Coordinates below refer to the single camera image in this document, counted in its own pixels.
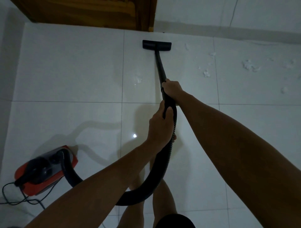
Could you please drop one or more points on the person's right forearm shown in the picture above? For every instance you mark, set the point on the person's right forearm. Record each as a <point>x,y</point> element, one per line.
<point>242,164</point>

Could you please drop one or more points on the person's right leg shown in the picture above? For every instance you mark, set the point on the person's right leg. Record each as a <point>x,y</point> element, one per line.
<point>164,202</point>

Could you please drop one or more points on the brown wooden door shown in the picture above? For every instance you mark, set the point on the brown wooden door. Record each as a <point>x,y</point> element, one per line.
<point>82,11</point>

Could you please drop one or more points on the person's left hand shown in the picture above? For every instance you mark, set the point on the person's left hand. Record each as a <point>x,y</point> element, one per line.
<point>160,128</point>

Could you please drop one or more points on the person's right hand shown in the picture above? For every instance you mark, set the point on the person's right hand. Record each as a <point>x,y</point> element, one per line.
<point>173,90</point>

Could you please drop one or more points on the person's leg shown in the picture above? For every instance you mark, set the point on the person's leg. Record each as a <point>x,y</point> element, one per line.
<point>164,202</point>
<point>134,216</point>

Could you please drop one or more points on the red and black vacuum cleaner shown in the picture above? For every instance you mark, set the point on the red and black vacuum cleaner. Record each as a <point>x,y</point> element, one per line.
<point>35,171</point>

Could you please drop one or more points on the person's left leg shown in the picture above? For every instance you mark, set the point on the person's left leg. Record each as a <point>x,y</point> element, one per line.
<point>134,216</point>

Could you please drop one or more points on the person's left forearm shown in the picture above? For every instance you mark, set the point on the person's left forearm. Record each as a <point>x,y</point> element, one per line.
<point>94,192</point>

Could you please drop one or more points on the black shorts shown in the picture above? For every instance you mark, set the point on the black shorts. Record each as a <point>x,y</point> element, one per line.
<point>175,222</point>

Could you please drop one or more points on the scattered white paper scraps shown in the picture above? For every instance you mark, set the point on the scattered white paper scraps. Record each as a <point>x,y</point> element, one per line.
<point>248,64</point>

